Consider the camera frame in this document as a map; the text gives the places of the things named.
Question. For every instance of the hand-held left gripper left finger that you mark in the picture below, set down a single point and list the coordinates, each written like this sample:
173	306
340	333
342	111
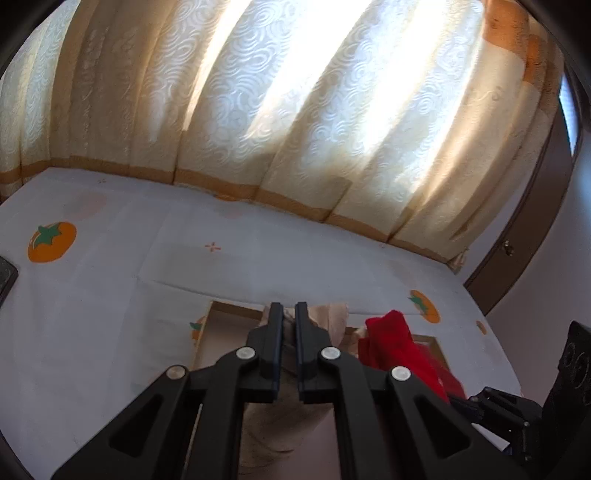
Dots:
274	350

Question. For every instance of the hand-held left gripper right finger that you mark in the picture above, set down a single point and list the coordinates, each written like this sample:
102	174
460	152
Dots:
301	350

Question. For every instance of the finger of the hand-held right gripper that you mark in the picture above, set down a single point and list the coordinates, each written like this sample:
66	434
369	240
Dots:
498	408

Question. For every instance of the shallow cardboard tray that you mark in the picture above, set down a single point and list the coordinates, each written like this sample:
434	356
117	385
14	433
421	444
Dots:
226	332

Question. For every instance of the peach beige underwear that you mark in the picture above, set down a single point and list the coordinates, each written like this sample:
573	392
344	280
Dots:
286	429

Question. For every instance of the bright red underwear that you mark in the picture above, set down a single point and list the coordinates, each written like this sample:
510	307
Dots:
397	350

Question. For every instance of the brass door knob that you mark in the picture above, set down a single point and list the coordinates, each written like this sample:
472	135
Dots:
509	247

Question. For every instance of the white tablecloth orange fruit print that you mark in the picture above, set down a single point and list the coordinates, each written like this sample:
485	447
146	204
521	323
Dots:
138	300

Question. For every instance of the brown wooden door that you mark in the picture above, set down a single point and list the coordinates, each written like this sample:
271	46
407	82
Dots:
521	221

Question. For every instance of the cream patterned curtain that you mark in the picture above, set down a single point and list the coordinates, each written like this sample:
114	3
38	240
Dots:
323	115

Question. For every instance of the black remote control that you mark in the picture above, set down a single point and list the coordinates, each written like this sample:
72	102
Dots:
5	281

